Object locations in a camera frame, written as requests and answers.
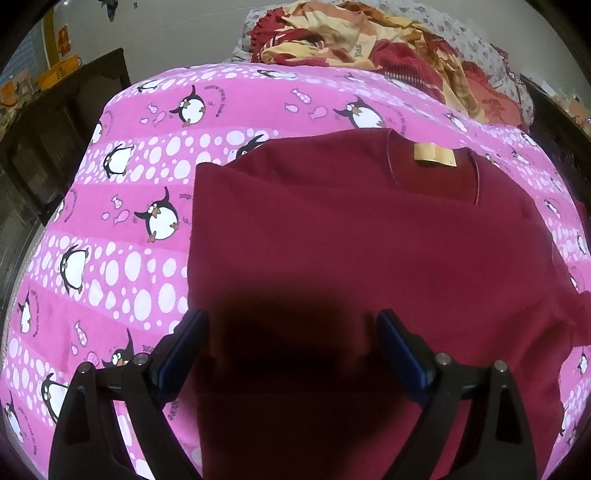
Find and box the pink penguin print blanket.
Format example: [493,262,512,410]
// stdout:
[0,62,591,480]

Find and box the orange printed box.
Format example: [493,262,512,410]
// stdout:
[0,78,34,109]

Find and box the dark wooden desk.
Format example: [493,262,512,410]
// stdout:
[0,47,132,229]

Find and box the red and yellow quilt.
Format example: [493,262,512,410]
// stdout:
[250,0,532,132]

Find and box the maroon shirt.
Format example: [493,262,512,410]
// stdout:
[187,129,591,480]

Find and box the dark wooden bedside cabinet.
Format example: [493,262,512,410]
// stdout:
[521,74,591,206]

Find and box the grey floral pillow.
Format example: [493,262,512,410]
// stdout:
[231,7,536,121]

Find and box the yellow plastic basket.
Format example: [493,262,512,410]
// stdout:
[37,54,81,89]

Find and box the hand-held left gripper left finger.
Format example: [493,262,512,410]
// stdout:
[50,309,209,480]

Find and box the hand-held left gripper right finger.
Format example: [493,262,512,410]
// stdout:
[375,309,539,480]

